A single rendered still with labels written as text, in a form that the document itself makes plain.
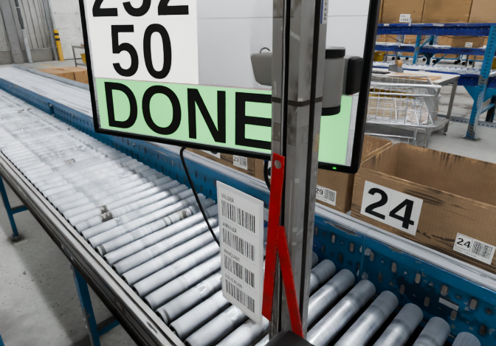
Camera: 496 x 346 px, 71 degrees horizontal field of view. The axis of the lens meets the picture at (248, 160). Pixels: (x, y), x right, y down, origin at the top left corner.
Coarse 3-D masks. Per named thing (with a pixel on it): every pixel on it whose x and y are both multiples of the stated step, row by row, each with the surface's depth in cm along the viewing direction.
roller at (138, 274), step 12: (216, 228) 126; (192, 240) 119; (204, 240) 120; (168, 252) 113; (180, 252) 114; (192, 252) 117; (144, 264) 108; (156, 264) 108; (168, 264) 111; (132, 276) 103; (144, 276) 105
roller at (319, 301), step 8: (344, 272) 103; (336, 280) 100; (344, 280) 100; (352, 280) 102; (320, 288) 98; (328, 288) 97; (336, 288) 97; (344, 288) 99; (312, 296) 95; (320, 296) 94; (328, 296) 95; (336, 296) 96; (312, 304) 92; (320, 304) 92; (328, 304) 94; (312, 312) 90; (320, 312) 92; (312, 320) 89; (264, 344) 80
